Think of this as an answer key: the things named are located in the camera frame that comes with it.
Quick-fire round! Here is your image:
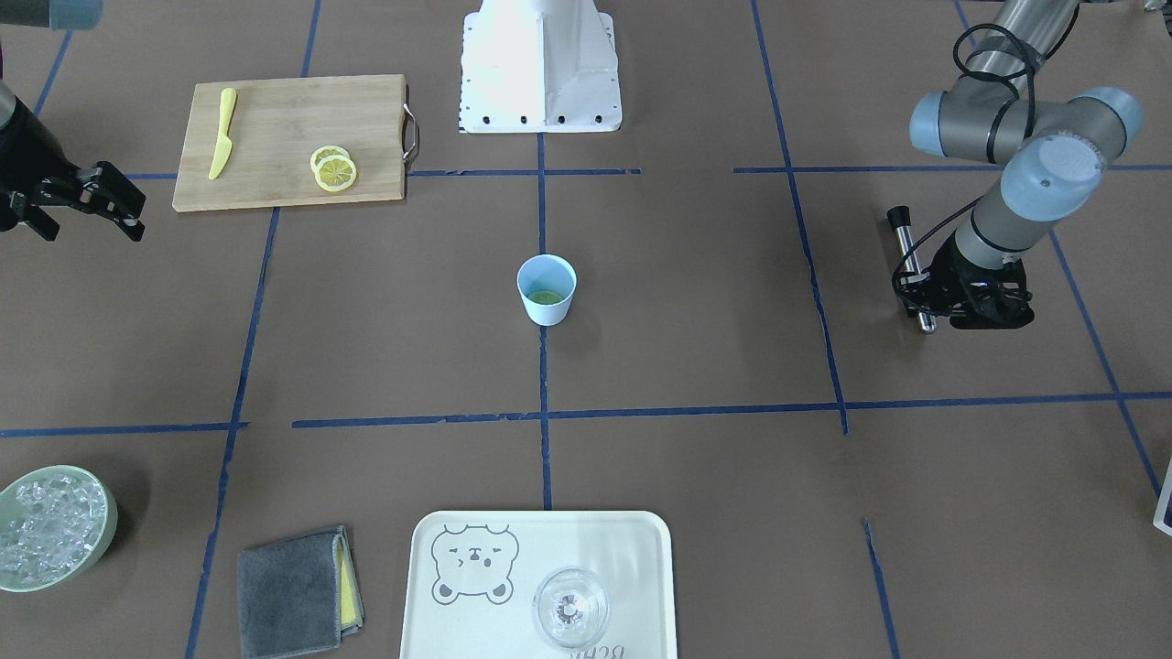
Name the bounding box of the light blue plastic cup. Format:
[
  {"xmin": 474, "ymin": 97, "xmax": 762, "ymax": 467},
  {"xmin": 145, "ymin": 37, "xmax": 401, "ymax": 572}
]
[{"xmin": 516, "ymin": 254, "xmax": 578, "ymax": 327}]

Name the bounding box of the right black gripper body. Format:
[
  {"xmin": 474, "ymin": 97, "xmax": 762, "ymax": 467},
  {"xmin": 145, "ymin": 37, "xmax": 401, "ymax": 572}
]
[{"xmin": 1, "ymin": 83, "xmax": 82, "ymax": 231}]

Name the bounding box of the clear wine glass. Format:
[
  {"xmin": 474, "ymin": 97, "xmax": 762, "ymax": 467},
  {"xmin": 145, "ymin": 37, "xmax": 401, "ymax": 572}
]
[{"xmin": 532, "ymin": 568, "xmax": 611, "ymax": 651}]

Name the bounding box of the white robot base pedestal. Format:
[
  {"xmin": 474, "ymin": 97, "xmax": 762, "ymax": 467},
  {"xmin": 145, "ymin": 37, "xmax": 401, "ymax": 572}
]
[{"xmin": 458, "ymin": 1, "xmax": 624, "ymax": 135}]

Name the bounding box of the grey folded cloth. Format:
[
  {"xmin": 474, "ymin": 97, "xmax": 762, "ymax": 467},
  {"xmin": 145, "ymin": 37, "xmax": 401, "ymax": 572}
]
[{"xmin": 237, "ymin": 525, "xmax": 364, "ymax": 658}]

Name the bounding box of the steel muddler black tip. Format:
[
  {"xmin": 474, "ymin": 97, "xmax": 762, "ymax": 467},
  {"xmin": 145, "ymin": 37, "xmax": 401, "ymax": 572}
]
[{"xmin": 886, "ymin": 205, "xmax": 936, "ymax": 335}]

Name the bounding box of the yellow lemon slice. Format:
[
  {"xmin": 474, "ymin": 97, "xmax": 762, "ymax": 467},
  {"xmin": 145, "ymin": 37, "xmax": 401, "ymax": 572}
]
[{"xmin": 313, "ymin": 155, "xmax": 359, "ymax": 193}]

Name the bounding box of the cream bear tray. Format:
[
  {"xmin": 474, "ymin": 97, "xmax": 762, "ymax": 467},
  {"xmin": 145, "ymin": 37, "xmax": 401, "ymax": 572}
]
[{"xmin": 398, "ymin": 512, "xmax": 677, "ymax": 658}]

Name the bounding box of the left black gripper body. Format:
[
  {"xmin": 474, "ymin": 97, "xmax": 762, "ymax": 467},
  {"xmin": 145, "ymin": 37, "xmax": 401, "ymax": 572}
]
[{"xmin": 928, "ymin": 242, "xmax": 1036, "ymax": 330}]

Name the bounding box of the white cup rack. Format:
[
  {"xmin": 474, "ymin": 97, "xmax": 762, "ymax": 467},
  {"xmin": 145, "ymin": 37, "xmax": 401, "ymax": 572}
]
[{"xmin": 1152, "ymin": 462, "xmax": 1172, "ymax": 535}]

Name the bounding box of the bamboo cutting board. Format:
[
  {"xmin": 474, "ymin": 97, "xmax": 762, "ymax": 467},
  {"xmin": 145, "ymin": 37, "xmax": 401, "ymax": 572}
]
[{"xmin": 172, "ymin": 74, "xmax": 420, "ymax": 212}]

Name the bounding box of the green bowl of ice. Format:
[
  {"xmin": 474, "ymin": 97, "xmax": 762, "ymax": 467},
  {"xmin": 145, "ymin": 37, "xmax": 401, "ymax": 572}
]
[{"xmin": 1, "ymin": 466, "xmax": 120, "ymax": 593}]

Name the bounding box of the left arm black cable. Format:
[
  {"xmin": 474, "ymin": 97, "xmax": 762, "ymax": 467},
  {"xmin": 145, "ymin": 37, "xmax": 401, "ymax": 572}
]
[{"xmin": 892, "ymin": 23, "xmax": 1045, "ymax": 303}]

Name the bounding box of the yellow plastic knife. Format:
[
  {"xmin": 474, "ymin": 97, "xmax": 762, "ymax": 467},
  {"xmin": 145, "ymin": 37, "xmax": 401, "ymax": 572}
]
[{"xmin": 207, "ymin": 87, "xmax": 238, "ymax": 181}]

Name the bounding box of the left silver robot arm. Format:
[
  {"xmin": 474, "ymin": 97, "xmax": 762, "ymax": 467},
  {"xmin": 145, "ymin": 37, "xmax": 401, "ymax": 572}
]
[{"xmin": 887, "ymin": 1, "xmax": 1144, "ymax": 334}]

